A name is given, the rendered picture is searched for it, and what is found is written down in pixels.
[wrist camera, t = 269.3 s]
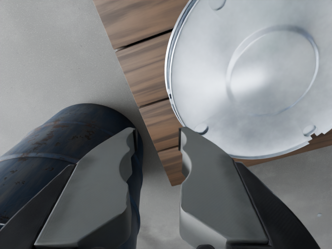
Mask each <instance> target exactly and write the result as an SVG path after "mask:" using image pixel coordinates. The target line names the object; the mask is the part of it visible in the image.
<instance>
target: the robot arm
mask: <svg viewBox="0 0 332 249"><path fill-rule="evenodd" d="M137 140H138V132H137V128H131V127H128V128H126V129H124V130H122V131H121V132H119V133H117V134H116V135H114V136H112V137H111V138H109V139H107V140H106V141H104V142H102V143H101V144H99V145H98V146H96V147H95V148H93V149H92V150H91V151H89V152H88V153H87V154H86V155H85V156H84V157H83V158H82V159H80V160H79V161H78V162H77V163H76V164H75V165H67V166H66V167H65V168H64V169H63V170H62V171H61V172H60V173H59V174H58V175H57V176H55V177H54V178H53V179H52V180H51V181H50V182H49V183H48V184H47V185H46V186H45V187H43V188H42V189H41V190H40V191H39V192H38V193H37V194H36V195H35V196H34V197H33V198H31V199H30V200H29V201H28V202H27V203H26V204H25V205H24V206H23V207H22V208H21V209H20V210H18V211H17V213H16V214H15V215H14V216H13V217H12V218H11V219H10V220H9V221H8V222H7V223H6V224H5V225H4V226H3V227H2V228H1V229H0V249H117V248H118V247H119V246H121V245H122V244H123V243H125V242H126V241H127V240H128V239H129V237H130V234H131V216H132V213H131V205H130V197H129V188H128V184H127V183H126V182H127V180H128V178H129V177H130V176H131V175H132V166H131V157H132V155H133V154H134V153H135V152H136V151H137ZM178 150H179V151H181V153H182V174H183V175H184V176H185V178H186V179H185V180H184V181H183V182H182V184H181V189H180V219H179V233H180V236H181V238H182V239H183V240H184V241H185V242H187V243H188V244H189V245H191V246H192V247H193V248H195V249H321V248H320V247H319V245H318V244H317V242H316V241H315V239H314V238H313V237H312V235H311V234H310V233H309V231H308V230H307V229H306V227H305V226H304V225H303V224H302V222H301V221H300V220H299V219H298V218H297V216H296V215H295V214H294V213H293V212H292V211H291V210H290V209H289V208H288V207H287V206H286V205H285V204H284V203H283V202H282V201H281V200H280V199H279V198H278V197H277V196H276V195H275V194H274V193H273V192H272V191H271V190H270V189H269V188H268V187H267V186H266V185H265V184H264V183H263V182H262V181H261V180H260V179H259V178H258V177H257V176H256V175H255V174H254V173H253V172H252V171H251V170H250V169H249V168H248V167H246V166H245V165H244V164H243V163H242V162H236V161H234V160H233V159H232V158H231V157H230V156H229V155H228V154H227V153H226V152H225V151H224V150H222V149H221V148H220V147H218V146H217V145H216V144H214V143H213V142H211V141H210V140H208V139H206V138H205V137H203V136H201V135H200V134H198V133H196V132H195V131H193V130H192V129H190V128H188V127H186V126H184V127H179V136H178Z"/></svg>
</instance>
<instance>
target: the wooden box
mask: <svg viewBox="0 0 332 249"><path fill-rule="evenodd" d="M92 1H93V3H94V5H95V8H96V10H97V12H98V15H99V17H100V19H101V22H102V24H103V26H104V29H105V31H106V33H107V36H108V38H109V40H110V43H111V45H112V47H113V49H114V50H115V49H117V50H118V51H116V52H115V54H116V57H117V59H118V62H119V64H120V66H121V69H122V71H123V73H124V76H125V78H126V80H127V83H128V85H129V87H130V90H131V92H132V95H133V97H134V99H135V102H136V104H137V106H138V107H139V111H140V113H141V116H142V118H143V120H144V123H145V125H146V127H147V129H148V132H149V134H150V136H151V139H152V141H153V143H154V146H155V148H156V150H157V151H158V155H159V157H160V160H161V162H162V164H163V167H164V169H165V171H166V174H167V176H168V179H169V181H170V183H171V186H176V185H180V184H182V182H183V181H184V180H185V179H186V178H185V176H184V175H183V174H182V153H181V151H179V150H178V136H179V127H183V126H182V124H181V123H180V121H179V120H178V118H177V117H176V115H175V113H174V111H173V109H172V106H171V102H170V99H169V96H168V92H167V89H166V80H165V61H166V51H167V47H168V43H169V39H170V36H171V33H172V31H170V32H167V33H165V34H162V35H159V36H156V37H154V38H151V39H148V40H146V38H149V37H151V36H154V35H157V34H160V33H162V32H165V31H168V30H171V29H173V28H174V26H175V24H176V21H177V19H178V17H179V16H180V14H181V12H182V10H183V9H184V7H185V6H186V4H187V3H188V1H189V0H92ZM310 136H311V138H312V139H311V140H309V141H308V143H309V144H308V145H306V146H304V147H301V148H299V149H297V150H295V151H292V152H289V153H286V154H283V155H280V156H276V157H271V158H265V159H254V160H248V159H237V158H232V159H233V160H234V161H236V162H242V163H243V164H244V165H245V166H246V167H249V166H254V165H258V164H261V163H265V162H269V161H273V160H277V159H281V158H285V157H289V156H292V155H296V154H300V153H304V152H308V151H312V150H316V149H320V148H323V147H327V146H331V145H332V129H331V130H329V131H328V132H327V133H325V134H323V133H321V134H319V135H318V136H317V135H316V134H315V133H314V134H312V135H310Z"/></svg>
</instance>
